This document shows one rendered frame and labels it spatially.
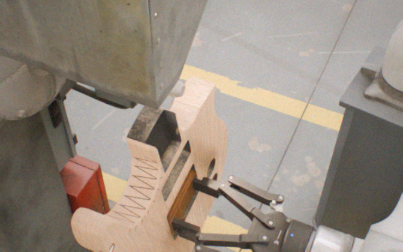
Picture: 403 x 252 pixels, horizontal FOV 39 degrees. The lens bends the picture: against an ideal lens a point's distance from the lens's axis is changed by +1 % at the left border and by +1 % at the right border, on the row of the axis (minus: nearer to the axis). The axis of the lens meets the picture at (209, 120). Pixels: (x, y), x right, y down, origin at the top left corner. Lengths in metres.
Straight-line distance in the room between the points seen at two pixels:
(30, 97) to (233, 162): 1.47
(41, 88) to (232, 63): 1.84
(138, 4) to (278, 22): 2.46
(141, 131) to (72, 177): 0.80
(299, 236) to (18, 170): 0.65
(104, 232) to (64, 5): 0.26
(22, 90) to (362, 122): 1.02
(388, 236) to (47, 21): 0.45
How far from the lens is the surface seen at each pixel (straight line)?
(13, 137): 1.20
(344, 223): 2.01
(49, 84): 0.94
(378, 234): 0.70
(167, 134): 0.79
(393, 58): 1.54
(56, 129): 1.38
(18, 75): 0.86
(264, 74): 2.64
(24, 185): 1.30
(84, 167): 1.53
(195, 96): 0.85
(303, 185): 2.25
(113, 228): 0.69
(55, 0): 0.56
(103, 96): 1.25
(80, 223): 0.68
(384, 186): 1.79
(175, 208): 0.89
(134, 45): 0.54
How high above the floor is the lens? 1.81
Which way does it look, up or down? 48 degrees down
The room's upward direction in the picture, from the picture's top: 1 degrees clockwise
